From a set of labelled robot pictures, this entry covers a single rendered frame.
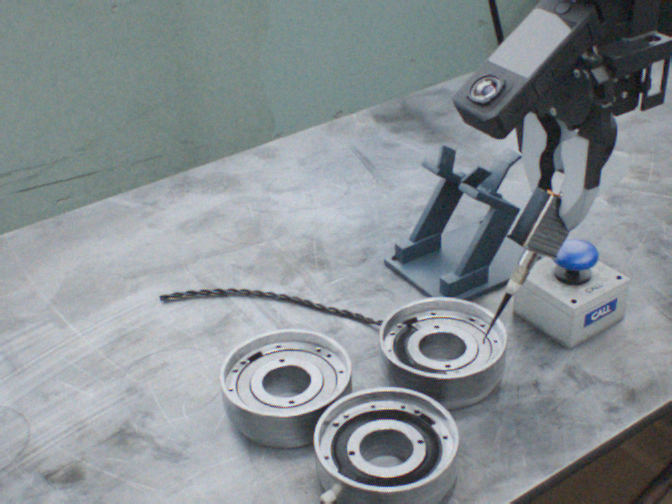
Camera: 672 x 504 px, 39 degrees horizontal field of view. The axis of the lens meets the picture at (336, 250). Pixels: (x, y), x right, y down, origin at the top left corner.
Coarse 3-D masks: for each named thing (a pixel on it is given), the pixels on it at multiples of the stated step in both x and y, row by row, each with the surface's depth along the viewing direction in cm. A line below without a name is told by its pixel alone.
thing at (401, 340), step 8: (408, 320) 82; (416, 320) 83; (408, 328) 81; (416, 328) 81; (400, 336) 80; (408, 336) 80; (400, 344) 80; (400, 352) 79; (408, 352) 79; (400, 360) 78; (408, 360) 78; (488, 360) 78; (416, 368) 77; (424, 368) 77; (432, 368) 77
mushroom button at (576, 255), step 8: (568, 240) 83; (576, 240) 83; (584, 240) 84; (568, 248) 82; (576, 248) 82; (584, 248) 82; (592, 248) 82; (560, 256) 82; (568, 256) 81; (576, 256) 81; (584, 256) 81; (592, 256) 81; (560, 264) 82; (568, 264) 81; (576, 264) 81; (584, 264) 81; (592, 264) 81; (568, 272) 83; (576, 272) 83
